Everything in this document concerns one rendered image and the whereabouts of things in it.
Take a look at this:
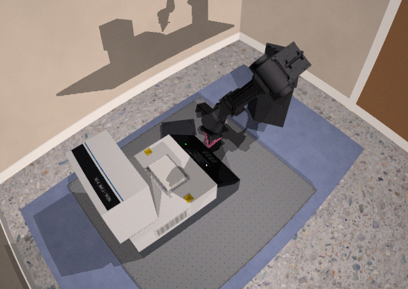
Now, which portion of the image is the black and white benchtop lab instrument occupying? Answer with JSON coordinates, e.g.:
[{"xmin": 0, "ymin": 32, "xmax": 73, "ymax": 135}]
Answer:
[{"xmin": 65, "ymin": 130, "xmax": 240, "ymax": 258}]

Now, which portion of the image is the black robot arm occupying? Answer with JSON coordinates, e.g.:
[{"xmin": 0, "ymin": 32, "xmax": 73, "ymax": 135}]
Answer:
[{"xmin": 195, "ymin": 42, "xmax": 311, "ymax": 130}]

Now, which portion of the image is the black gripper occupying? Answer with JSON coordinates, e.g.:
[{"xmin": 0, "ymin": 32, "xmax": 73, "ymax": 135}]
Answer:
[{"xmin": 200, "ymin": 121, "xmax": 229, "ymax": 148}]

